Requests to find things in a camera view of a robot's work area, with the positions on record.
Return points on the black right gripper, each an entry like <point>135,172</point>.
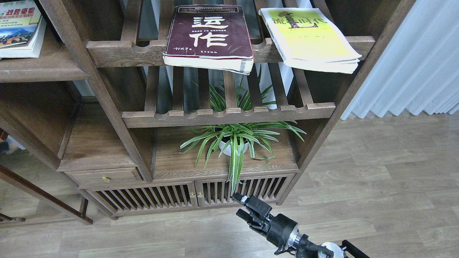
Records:
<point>279,230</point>

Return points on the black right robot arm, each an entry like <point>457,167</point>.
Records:
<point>307,249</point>

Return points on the white plant pot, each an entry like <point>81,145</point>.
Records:
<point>226,148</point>

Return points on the green spider plant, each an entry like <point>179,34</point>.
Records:
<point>262,134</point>

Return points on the dark wooden bookshelf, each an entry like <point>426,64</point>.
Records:
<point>97,101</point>

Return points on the maroon book white characters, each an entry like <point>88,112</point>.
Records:
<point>211,37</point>

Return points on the yellow cover book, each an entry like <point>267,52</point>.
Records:
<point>306,39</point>

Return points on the white pleated curtain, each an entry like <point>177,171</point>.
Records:
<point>419,69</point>

